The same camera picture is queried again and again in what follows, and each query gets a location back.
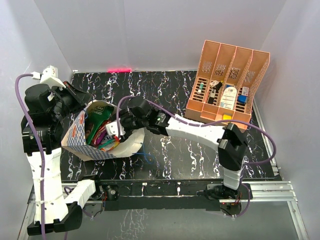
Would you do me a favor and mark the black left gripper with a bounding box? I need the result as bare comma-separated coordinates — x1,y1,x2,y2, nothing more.
50,80,93,122

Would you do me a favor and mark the white labelled card pack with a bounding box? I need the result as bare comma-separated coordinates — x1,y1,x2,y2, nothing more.
219,86,238,110

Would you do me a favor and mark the green snack bag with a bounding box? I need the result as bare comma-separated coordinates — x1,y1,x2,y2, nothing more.
84,106,114,145

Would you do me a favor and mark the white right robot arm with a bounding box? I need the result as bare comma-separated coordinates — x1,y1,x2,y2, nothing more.
115,96,248,202

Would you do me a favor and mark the pink desk organizer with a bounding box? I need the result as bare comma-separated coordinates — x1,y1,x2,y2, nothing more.
184,40,270,132

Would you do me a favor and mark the blue small box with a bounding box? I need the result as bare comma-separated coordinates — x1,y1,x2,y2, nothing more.
237,95,248,105

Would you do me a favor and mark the teal Fox's candy bag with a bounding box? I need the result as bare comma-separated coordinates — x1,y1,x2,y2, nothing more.
97,135,120,149

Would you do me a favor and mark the aluminium base frame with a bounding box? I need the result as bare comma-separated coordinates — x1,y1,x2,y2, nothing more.
17,69,310,240

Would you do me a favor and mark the orange candy packet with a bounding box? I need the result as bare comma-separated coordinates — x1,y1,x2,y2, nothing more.
98,141,120,152

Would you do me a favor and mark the yellow sticky note block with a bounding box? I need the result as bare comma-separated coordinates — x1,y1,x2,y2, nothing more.
222,113,233,123

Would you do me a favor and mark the purple snack packet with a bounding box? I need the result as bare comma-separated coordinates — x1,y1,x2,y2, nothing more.
91,120,110,147

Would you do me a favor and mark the blue checkered paper bag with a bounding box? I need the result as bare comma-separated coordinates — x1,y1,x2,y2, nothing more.
61,100,145,161

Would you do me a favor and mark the white green tube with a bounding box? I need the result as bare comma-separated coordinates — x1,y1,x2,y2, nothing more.
197,82,205,95

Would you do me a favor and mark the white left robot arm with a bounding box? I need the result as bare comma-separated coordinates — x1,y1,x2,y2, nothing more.
17,81,104,237

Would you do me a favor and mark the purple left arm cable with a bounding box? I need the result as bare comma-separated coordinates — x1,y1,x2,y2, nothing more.
14,72,48,240

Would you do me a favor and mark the pink tape strip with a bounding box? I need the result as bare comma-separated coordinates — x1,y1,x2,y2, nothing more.
107,67,132,73

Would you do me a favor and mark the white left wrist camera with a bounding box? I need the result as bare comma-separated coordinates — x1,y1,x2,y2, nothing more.
31,65,66,89

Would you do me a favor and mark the black clip tool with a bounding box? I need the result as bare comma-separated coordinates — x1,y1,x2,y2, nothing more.
208,80,223,105

